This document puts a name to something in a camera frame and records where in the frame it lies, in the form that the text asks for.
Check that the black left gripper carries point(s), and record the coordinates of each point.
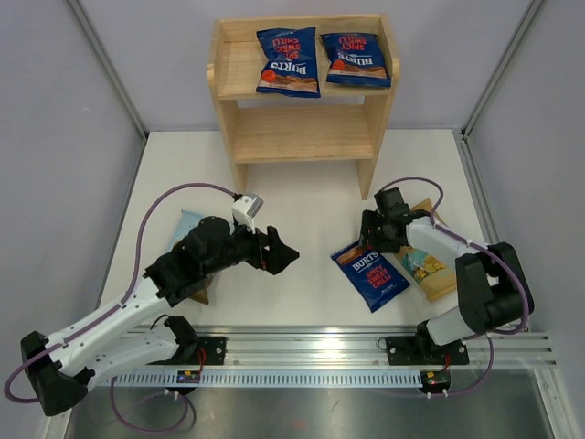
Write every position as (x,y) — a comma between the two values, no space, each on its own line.
(279,255)

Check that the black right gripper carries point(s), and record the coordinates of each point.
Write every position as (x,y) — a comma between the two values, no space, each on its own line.
(369,220)

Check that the blue Burts chips bag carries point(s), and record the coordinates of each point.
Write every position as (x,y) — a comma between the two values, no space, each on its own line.
(355,59)
(291,63)
(372,275)

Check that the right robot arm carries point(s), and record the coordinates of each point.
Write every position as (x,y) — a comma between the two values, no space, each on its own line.
(491,286)

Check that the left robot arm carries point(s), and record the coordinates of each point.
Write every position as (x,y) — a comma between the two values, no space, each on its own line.
(66,365)

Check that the tan kettle chips bag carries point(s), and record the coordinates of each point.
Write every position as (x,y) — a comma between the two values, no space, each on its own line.
(433,276)

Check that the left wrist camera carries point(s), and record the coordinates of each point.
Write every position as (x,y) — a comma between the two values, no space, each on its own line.
(244,210)

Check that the aluminium mounting rail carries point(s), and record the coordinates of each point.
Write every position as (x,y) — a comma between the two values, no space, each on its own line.
(362,348)

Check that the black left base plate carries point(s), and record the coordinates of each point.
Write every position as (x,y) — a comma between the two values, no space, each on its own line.
(210,350)

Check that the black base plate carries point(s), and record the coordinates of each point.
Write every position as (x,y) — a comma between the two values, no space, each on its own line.
(416,351)
(210,350)

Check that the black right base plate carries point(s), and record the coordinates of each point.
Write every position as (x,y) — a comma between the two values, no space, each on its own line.
(416,351)

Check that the white slotted cable duct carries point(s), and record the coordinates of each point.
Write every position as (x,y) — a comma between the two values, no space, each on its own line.
(273,379)

